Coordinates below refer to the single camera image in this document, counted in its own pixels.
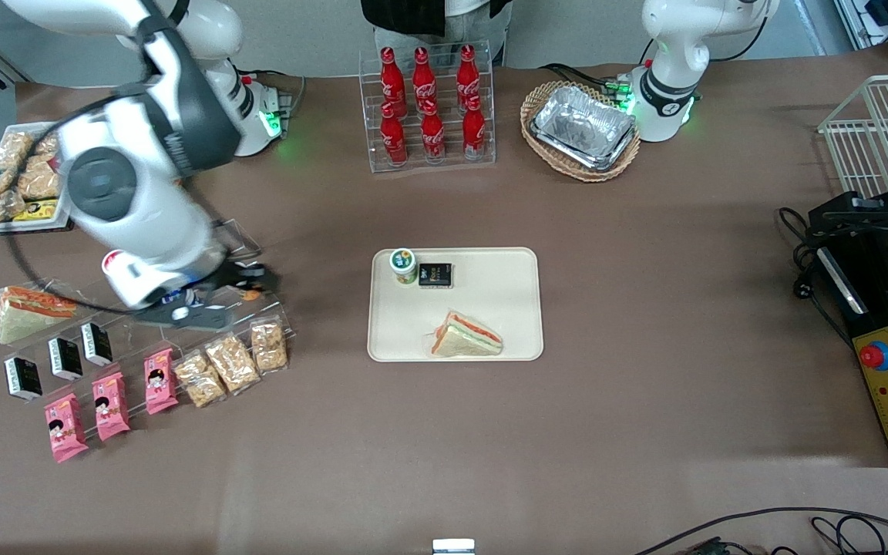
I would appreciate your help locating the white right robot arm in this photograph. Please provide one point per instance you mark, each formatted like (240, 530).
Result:
(143, 216)

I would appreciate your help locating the yellow snack pack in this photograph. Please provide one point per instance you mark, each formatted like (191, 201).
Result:
(37, 210)

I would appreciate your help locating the clear acrylic tiered stand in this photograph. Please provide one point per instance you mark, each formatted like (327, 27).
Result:
(132, 351)

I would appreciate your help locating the small white block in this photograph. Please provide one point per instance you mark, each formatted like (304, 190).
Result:
(453, 547)

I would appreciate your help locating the black machine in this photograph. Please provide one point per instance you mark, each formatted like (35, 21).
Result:
(887, 293)

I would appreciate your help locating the red cola bottle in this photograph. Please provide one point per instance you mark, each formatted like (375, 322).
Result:
(423, 77)
(394, 139)
(468, 73)
(433, 135)
(474, 131)
(391, 77)

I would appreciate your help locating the clear acrylic bottle rack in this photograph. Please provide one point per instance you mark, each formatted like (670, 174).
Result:
(482, 150)

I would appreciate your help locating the wrapped triangle sandwich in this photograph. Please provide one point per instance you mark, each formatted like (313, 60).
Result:
(467, 338)
(24, 320)

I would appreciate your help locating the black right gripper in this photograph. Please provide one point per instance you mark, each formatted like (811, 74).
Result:
(237, 274)

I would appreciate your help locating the person in dark clothes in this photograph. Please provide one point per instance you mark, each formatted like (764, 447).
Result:
(413, 15)

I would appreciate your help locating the cream plastic tray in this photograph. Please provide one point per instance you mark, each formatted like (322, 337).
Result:
(482, 308)

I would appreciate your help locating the black gum box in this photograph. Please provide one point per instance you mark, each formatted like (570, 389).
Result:
(435, 275)
(23, 378)
(96, 344)
(65, 358)

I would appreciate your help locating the round wicker basket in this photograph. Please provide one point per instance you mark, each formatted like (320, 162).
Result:
(548, 158)

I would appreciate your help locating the white rectangular tray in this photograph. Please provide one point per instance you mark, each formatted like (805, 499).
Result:
(43, 226)

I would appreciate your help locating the aluminium foil container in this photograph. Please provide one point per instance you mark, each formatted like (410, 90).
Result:
(583, 127)

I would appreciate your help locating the pink snack pack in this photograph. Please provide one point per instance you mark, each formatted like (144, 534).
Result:
(110, 406)
(65, 428)
(160, 381)

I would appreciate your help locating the metal shelf rack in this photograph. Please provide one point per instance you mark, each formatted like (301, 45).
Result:
(883, 23)

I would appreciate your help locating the green gum bottle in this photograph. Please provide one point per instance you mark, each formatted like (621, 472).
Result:
(404, 266)

